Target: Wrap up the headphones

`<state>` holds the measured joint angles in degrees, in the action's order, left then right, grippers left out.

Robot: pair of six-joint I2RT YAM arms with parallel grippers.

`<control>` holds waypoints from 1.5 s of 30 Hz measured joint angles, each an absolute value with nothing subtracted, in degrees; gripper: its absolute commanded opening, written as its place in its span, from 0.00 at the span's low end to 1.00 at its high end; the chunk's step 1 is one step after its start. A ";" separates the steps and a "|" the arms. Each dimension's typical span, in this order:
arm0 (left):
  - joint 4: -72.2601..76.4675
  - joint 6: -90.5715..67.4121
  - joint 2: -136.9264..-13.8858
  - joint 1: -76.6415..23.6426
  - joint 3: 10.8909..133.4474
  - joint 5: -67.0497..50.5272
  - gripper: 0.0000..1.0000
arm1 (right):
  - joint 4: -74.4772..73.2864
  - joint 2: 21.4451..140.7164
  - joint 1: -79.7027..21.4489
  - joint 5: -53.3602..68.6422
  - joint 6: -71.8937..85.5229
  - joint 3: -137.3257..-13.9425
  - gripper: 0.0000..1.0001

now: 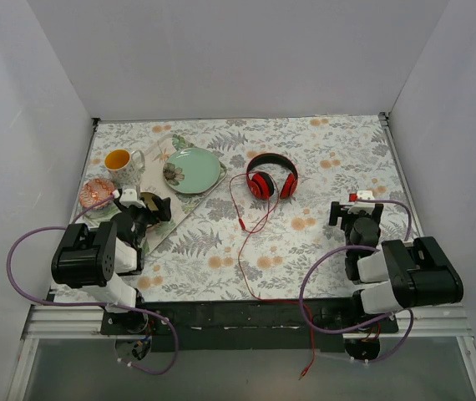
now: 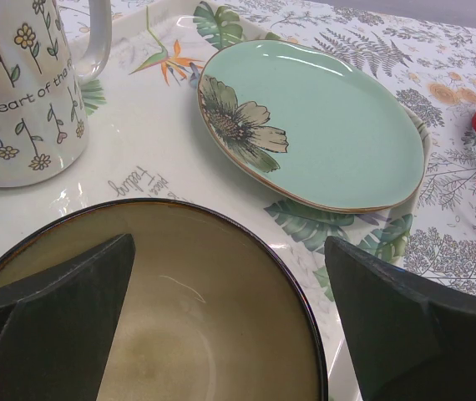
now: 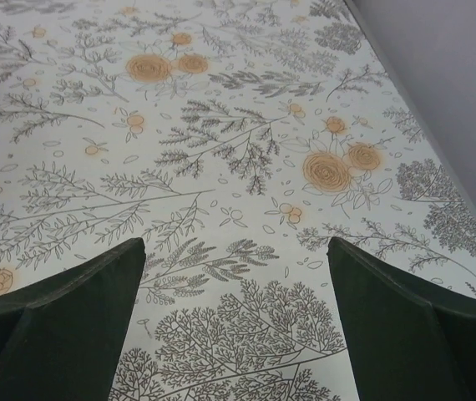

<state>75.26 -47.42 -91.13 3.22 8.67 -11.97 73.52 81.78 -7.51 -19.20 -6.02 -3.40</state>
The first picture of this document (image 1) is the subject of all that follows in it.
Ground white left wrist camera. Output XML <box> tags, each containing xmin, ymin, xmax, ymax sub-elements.
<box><xmin>112</xmin><ymin>187</ymin><xmax>145</xmax><ymax>208</ymax></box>

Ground white mug yellow inside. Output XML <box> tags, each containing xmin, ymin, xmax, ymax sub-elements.
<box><xmin>104</xmin><ymin>149</ymin><xmax>145</xmax><ymax>187</ymax></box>

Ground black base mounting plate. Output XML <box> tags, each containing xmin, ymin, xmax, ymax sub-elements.
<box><xmin>99</xmin><ymin>298</ymin><xmax>398</xmax><ymax>354</ymax></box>

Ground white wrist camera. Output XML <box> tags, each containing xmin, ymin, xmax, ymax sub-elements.
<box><xmin>112</xmin><ymin>187</ymin><xmax>145</xmax><ymax>208</ymax></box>
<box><xmin>348</xmin><ymin>190</ymin><xmax>375</xmax><ymax>208</ymax></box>

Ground red black headphones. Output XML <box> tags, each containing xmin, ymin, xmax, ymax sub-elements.
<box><xmin>246</xmin><ymin>153</ymin><xmax>298</xmax><ymax>200</ymax></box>

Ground floral tablecloth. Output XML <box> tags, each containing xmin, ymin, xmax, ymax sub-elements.
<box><xmin>85</xmin><ymin>115</ymin><xmax>421</xmax><ymax>302</ymax></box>

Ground green flower plate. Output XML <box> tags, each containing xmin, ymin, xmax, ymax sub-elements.
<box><xmin>163</xmin><ymin>147</ymin><xmax>220</xmax><ymax>195</ymax></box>

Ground aluminium frame rail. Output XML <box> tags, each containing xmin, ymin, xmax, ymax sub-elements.
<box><xmin>22</xmin><ymin>305</ymin><xmax>473</xmax><ymax>339</ymax></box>

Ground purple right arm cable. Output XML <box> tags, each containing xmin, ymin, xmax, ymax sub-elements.
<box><xmin>299</xmin><ymin>198</ymin><xmax>418</xmax><ymax>365</ymax></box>

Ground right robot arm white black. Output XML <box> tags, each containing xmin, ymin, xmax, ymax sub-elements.
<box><xmin>328</xmin><ymin>194</ymin><xmax>464</xmax><ymax>332</ymax></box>

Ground beige bowl dark rim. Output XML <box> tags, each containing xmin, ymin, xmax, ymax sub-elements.
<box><xmin>140</xmin><ymin>192</ymin><xmax>158</xmax><ymax>211</ymax></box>

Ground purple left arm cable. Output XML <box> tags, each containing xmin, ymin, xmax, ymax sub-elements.
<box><xmin>7</xmin><ymin>195</ymin><xmax>180</xmax><ymax>376</ymax></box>

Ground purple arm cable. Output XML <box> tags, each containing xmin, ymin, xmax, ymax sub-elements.
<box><xmin>299</xmin><ymin>198</ymin><xmax>418</xmax><ymax>365</ymax></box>
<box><xmin>7</xmin><ymin>195</ymin><xmax>180</xmax><ymax>376</ymax></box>

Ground red patterned small bowl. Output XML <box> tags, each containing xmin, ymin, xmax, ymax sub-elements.
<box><xmin>78</xmin><ymin>177</ymin><xmax>115</xmax><ymax>208</ymax></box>

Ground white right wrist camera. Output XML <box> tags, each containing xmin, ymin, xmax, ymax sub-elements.
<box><xmin>348</xmin><ymin>190</ymin><xmax>375</xmax><ymax>208</ymax></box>

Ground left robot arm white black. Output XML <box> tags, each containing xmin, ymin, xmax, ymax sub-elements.
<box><xmin>51</xmin><ymin>185</ymin><xmax>172</xmax><ymax>334</ymax></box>

